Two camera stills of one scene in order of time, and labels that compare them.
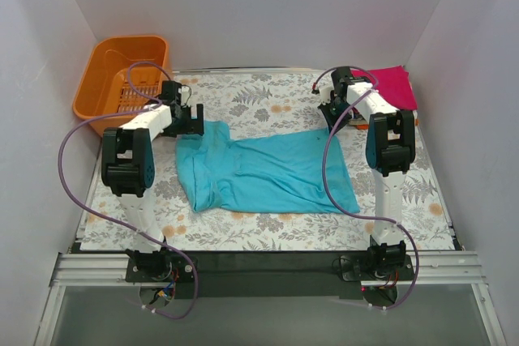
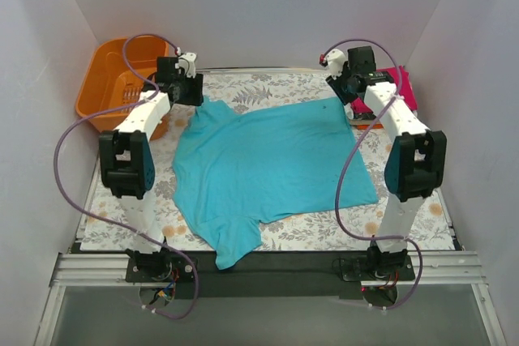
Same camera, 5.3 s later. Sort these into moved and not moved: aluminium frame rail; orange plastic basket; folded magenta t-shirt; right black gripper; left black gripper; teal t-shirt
Moved: right black gripper; teal t-shirt; left black gripper
Not moved: folded magenta t-shirt; aluminium frame rail; orange plastic basket
